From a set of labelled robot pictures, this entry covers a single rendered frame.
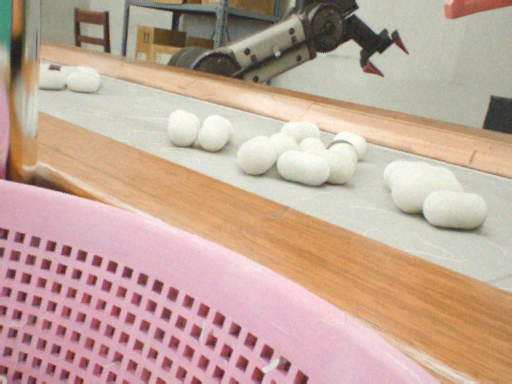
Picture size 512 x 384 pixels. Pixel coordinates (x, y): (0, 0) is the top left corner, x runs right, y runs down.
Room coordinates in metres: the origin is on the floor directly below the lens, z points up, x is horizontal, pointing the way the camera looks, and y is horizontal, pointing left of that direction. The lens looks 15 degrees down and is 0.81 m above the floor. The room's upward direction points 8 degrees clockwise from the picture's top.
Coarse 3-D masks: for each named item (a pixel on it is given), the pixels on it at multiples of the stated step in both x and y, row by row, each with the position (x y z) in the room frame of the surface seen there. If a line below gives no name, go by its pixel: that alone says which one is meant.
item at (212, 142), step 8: (216, 120) 0.38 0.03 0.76; (200, 128) 0.37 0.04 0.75; (208, 128) 0.36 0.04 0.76; (216, 128) 0.36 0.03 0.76; (224, 128) 0.37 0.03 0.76; (200, 136) 0.36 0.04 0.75; (208, 136) 0.36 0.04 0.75; (216, 136) 0.36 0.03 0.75; (224, 136) 0.36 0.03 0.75; (200, 144) 0.36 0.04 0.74; (208, 144) 0.36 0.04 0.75; (216, 144) 0.36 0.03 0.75; (224, 144) 0.37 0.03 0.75
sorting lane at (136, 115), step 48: (48, 96) 0.52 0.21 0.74; (96, 96) 0.57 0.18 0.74; (144, 96) 0.63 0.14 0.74; (144, 144) 0.36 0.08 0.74; (192, 144) 0.38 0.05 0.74; (240, 144) 0.41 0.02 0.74; (288, 192) 0.29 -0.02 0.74; (336, 192) 0.30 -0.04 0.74; (384, 192) 0.32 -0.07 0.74; (480, 192) 0.36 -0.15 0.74; (384, 240) 0.23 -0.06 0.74; (432, 240) 0.24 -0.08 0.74; (480, 240) 0.25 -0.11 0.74
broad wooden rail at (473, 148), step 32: (64, 64) 0.89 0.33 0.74; (96, 64) 0.85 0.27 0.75; (128, 64) 0.81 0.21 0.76; (160, 64) 0.88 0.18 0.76; (192, 96) 0.68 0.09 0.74; (224, 96) 0.65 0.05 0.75; (256, 96) 0.63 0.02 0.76; (288, 96) 0.61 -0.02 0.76; (320, 96) 0.68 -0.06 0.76; (320, 128) 0.55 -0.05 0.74; (352, 128) 0.53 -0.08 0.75; (384, 128) 0.51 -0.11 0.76; (416, 128) 0.50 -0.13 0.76; (448, 128) 0.50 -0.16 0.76; (480, 128) 0.55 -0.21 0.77; (448, 160) 0.46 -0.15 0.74; (480, 160) 0.44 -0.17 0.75
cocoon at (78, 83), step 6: (72, 78) 0.58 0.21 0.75; (78, 78) 0.58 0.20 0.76; (84, 78) 0.58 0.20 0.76; (90, 78) 0.59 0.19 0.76; (96, 78) 0.59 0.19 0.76; (66, 84) 0.58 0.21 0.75; (72, 84) 0.58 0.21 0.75; (78, 84) 0.58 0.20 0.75; (84, 84) 0.58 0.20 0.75; (90, 84) 0.58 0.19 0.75; (96, 84) 0.59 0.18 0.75; (72, 90) 0.58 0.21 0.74; (78, 90) 0.58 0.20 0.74; (84, 90) 0.58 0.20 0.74; (90, 90) 0.59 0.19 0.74; (96, 90) 0.59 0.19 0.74
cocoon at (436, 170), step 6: (396, 168) 0.30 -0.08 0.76; (402, 168) 0.30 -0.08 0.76; (408, 168) 0.30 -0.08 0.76; (414, 168) 0.30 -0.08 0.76; (420, 168) 0.30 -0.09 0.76; (426, 168) 0.30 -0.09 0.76; (432, 168) 0.30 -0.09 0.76; (438, 168) 0.30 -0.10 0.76; (444, 168) 0.30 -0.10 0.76; (396, 174) 0.30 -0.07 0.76; (402, 174) 0.30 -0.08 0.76; (438, 174) 0.30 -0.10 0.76; (444, 174) 0.30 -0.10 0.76; (450, 174) 0.30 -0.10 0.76; (390, 180) 0.30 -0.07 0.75; (390, 186) 0.30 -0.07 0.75
